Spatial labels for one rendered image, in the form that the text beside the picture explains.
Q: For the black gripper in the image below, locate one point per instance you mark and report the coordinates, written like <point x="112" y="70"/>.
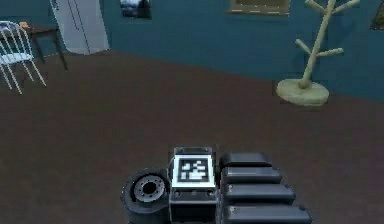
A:
<point x="148" y="196"/>

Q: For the beige coat stand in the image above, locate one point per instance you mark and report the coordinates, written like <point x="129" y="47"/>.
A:
<point x="311" y="66"/>

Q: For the dark framed picture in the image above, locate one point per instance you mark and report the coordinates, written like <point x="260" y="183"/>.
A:
<point x="136" y="8"/>

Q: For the dark brown wooden table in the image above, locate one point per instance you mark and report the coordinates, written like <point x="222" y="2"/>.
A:
<point x="46" y="35"/>

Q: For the small orange object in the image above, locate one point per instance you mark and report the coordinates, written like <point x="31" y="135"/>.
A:
<point x="23" y="24"/>

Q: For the gold framed picture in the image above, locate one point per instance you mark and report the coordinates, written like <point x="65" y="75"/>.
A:
<point x="260" y="6"/>

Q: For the green framed picture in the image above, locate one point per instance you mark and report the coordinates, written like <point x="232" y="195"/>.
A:
<point x="378" y="18"/>

